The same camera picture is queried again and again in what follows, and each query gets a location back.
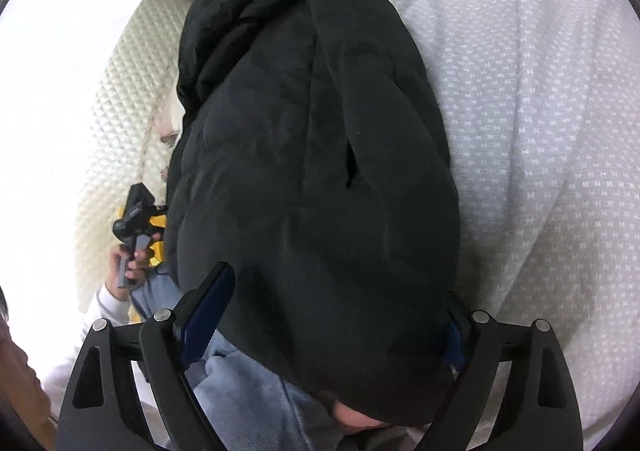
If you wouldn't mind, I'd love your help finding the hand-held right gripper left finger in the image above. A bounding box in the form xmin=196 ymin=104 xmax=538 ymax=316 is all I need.
xmin=55 ymin=261 xmax=237 ymax=451

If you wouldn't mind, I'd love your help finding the person's face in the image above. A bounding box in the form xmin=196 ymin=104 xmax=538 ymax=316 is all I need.
xmin=0 ymin=287 xmax=57 ymax=438

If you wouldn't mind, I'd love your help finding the black puffer jacket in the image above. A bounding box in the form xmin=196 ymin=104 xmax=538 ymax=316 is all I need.
xmin=164 ymin=0 xmax=463 ymax=428

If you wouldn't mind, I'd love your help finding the beige pillow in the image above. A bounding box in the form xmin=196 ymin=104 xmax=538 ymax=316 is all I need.
xmin=142 ymin=81 xmax=187 ymax=194

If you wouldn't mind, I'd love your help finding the person's leg in grey-blue pants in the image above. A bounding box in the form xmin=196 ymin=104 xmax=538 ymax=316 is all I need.
xmin=131 ymin=265 xmax=351 ymax=451

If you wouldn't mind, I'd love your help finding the cream quilted headboard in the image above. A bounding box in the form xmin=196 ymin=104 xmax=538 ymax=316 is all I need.
xmin=74 ymin=0 xmax=197 ymax=318

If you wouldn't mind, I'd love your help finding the grey textured bed blanket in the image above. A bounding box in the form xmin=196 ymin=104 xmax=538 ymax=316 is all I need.
xmin=357 ymin=0 xmax=640 ymax=451

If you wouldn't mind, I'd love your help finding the person's left forearm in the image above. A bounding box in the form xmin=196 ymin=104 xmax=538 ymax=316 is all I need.
xmin=79 ymin=278 xmax=137 ymax=332

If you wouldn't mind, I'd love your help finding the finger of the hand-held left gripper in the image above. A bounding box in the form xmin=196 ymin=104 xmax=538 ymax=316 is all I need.
xmin=126 ymin=183 xmax=157 ymax=212

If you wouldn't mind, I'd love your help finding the yellow cloth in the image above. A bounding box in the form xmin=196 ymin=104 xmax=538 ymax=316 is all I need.
xmin=119 ymin=212 xmax=167 ymax=268

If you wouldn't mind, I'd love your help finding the person's left hand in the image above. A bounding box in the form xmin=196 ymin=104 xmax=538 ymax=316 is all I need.
xmin=110 ymin=232 xmax=164 ymax=285

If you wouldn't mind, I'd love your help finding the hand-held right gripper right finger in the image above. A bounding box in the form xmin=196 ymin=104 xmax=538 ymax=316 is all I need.
xmin=417 ymin=308 xmax=584 ymax=451

